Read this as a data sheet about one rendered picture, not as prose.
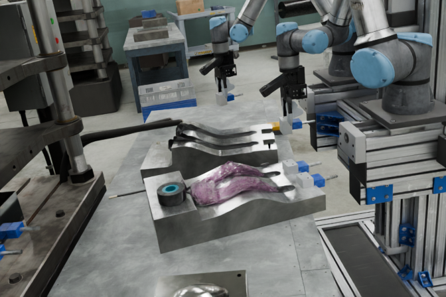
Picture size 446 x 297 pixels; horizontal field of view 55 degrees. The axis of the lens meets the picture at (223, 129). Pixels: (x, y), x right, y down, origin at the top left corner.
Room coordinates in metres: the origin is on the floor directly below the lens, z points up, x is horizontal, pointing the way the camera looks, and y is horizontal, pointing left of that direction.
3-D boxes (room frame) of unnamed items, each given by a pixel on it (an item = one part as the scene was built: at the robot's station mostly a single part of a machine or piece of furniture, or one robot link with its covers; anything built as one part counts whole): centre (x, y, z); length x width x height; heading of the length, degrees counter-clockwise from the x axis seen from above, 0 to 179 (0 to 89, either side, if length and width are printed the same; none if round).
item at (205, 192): (1.16, 0.00, 0.90); 0.26 x 0.18 x 0.08; 103
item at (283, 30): (1.48, -0.26, 1.25); 0.09 x 0.08 x 0.11; 33
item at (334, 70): (1.73, -0.55, 1.09); 0.15 x 0.15 x 0.10
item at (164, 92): (4.60, 0.57, 0.28); 0.61 x 0.41 x 0.15; 97
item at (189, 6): (7.38, 0.30, 0.94); 0.41 x 0.33 x 0.29; 105
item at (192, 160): (1.51, 0.06, 0.87); 0.50 x 0.26 x 0.14; 86
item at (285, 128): (1.48, -0.28, 0.93); 0.13 x 0.05 x 0.05; 95
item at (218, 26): (1.93, -0.04, 1.25); 0.09 x 0.08 x 0.11; 82
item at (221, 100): (1.94, -0.05, 0.93); 0.13 x 0.05 x 0.05; 112
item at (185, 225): (1.15, 0.00, 0.86); 0.50 x 0.26 x 0.11; 103
